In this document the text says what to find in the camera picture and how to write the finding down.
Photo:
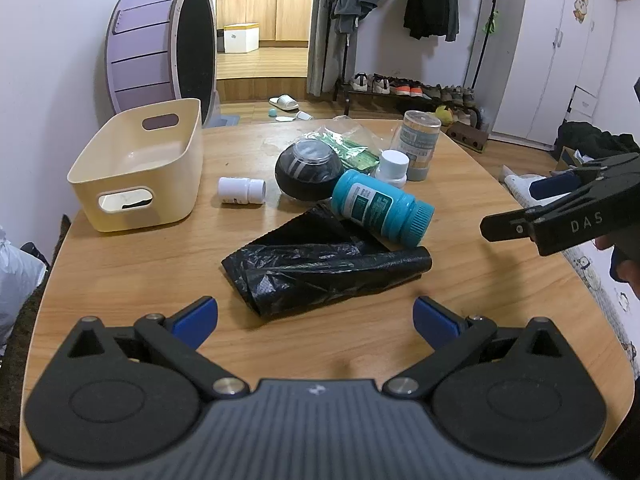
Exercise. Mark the white wardrobe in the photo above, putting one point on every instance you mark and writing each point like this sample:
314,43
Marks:
550,70

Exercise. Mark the row of shoes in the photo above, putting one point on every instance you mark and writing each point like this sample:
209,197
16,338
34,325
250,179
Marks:
400,87

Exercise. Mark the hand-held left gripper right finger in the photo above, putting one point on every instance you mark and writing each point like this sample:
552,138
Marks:
435,317

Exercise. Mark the brown wooden block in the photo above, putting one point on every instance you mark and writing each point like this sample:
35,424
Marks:
467,137

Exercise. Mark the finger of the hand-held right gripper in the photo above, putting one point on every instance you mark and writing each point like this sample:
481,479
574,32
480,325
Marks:
552,186
510,227

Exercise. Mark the dark bag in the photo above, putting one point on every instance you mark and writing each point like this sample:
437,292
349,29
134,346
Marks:
595,140

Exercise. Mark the purple cat wheel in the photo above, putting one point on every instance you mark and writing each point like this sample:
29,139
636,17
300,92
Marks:
140,55

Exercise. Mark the printed bedsheet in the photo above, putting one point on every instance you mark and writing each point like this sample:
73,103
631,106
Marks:
607,320

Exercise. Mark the wide-cap white bottle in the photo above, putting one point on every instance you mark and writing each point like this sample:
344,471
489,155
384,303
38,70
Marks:
392,162

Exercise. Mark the white slipper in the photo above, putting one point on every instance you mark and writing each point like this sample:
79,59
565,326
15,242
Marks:
284,102
295,117

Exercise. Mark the grey curtain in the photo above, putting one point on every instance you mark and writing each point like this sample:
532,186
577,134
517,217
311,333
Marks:
320,35

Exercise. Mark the black round jar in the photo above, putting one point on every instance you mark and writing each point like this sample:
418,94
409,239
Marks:
305,180

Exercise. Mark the white storage box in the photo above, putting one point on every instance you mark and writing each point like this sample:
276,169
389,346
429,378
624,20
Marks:
241,39

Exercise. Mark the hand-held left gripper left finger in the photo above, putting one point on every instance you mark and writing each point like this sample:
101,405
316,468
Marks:
197,317

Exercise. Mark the black coat rack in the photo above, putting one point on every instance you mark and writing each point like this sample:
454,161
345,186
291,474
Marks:
480,65

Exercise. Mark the yellow toy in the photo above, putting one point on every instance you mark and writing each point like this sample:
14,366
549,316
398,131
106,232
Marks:
443,113

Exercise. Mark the person's right hand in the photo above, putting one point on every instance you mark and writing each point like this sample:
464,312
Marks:
631,280

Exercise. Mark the hanging dark clothes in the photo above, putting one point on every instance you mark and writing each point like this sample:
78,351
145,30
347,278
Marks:
430,0

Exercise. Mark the small white pill bottle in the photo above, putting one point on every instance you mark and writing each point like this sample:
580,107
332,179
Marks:
240,190

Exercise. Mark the cream plastic container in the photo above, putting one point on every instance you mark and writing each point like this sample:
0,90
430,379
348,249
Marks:
175,185

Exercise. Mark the black shoe rack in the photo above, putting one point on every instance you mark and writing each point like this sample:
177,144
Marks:
347,102

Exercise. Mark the green hanging toy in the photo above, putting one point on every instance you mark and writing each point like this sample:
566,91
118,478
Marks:
491,22

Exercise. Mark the cartoon wall sticker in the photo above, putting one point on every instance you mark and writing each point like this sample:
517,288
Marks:
581,7

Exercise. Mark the clear cylinder canister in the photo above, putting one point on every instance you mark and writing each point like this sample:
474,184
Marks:
417,145

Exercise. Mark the green packet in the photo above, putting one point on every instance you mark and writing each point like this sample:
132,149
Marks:
350,152

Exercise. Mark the teal plastic bottle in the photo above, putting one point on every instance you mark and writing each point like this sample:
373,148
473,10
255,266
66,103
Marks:
370,200

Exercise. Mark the black trash bag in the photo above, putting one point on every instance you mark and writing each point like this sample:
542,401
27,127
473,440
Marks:
310,270

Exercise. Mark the wooden kitchen cabinet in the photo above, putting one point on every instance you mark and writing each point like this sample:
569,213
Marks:
260,12

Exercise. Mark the white plastic bag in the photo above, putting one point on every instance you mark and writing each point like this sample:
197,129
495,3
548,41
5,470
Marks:
17,285

